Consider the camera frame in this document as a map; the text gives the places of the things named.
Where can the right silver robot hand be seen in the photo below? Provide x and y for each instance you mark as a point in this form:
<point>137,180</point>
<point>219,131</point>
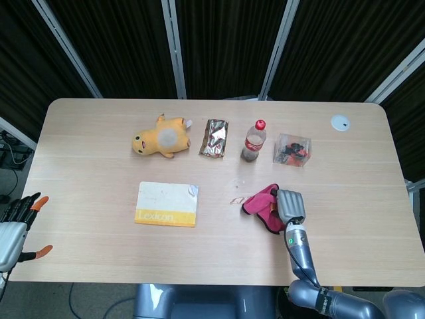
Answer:
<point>291,204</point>

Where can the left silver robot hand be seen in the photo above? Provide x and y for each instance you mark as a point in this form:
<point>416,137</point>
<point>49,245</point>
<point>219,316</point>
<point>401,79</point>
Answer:
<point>13,236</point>

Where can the pink microfibre cloth black trim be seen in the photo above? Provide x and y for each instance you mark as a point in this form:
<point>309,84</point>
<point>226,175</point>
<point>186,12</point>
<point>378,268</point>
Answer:
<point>262,204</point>

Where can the clear plastic box of capsules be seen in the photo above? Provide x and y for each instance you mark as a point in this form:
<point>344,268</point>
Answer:
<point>292,149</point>

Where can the cola bottle with red cap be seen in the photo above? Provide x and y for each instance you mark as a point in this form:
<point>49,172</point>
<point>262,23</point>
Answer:
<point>254,143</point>

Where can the crumpled gold foil snack packet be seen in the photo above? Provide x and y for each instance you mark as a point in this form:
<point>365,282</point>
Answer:
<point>214,138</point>

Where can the white yellow Lexicon book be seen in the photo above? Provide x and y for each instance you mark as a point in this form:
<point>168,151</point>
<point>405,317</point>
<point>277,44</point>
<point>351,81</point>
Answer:
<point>166,202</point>

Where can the grey robot torso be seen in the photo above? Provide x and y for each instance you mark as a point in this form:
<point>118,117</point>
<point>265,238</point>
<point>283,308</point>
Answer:
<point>202,302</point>

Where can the yellow plush toy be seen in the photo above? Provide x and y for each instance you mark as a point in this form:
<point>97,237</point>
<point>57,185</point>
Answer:
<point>159,139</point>

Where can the white partition post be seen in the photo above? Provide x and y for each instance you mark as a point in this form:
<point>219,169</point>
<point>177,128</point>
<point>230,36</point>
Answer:
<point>174,46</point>
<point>66,46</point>
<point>279,46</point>
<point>398,66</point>

